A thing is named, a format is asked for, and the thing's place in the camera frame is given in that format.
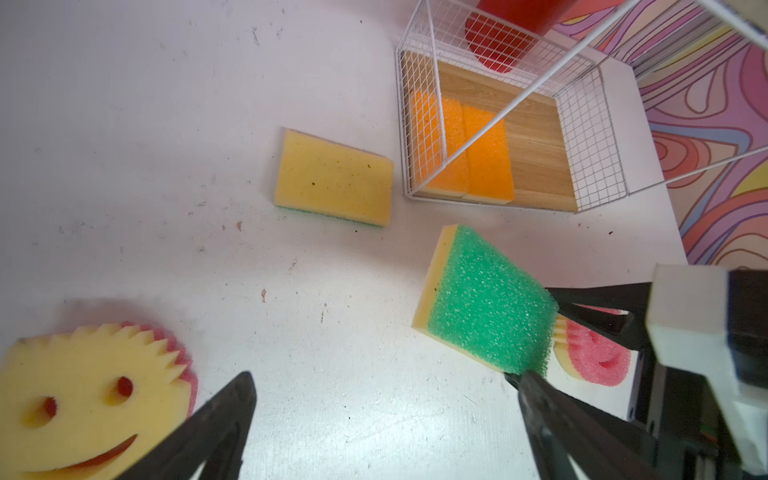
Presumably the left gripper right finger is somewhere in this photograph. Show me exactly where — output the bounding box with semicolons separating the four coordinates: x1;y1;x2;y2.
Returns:
514;371;660;479

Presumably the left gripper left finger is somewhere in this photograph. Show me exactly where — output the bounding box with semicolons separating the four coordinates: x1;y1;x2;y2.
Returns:
119;371;257;479

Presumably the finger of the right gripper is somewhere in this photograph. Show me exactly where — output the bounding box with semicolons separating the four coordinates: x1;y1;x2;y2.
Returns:
547;283;651;351

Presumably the orange sponge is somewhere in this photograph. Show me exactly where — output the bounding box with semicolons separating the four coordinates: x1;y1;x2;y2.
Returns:
409;90;469;198
462;120;515;205

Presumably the white wire wooden shelf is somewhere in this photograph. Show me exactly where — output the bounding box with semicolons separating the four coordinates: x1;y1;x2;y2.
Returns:
397;1;767;217

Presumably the yellow sponge green back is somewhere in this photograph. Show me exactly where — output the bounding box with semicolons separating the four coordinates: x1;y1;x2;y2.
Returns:
274;130;394;227

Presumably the pink smiley sponge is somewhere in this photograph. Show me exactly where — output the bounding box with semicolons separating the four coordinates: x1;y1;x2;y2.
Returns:
553;315;631;387

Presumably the yellow smiley sponge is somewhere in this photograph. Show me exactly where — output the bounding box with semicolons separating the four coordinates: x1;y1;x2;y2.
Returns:
1;323;197;479

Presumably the red cylindrical cup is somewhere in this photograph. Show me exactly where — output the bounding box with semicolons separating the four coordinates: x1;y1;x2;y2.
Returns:
465;0;577;74

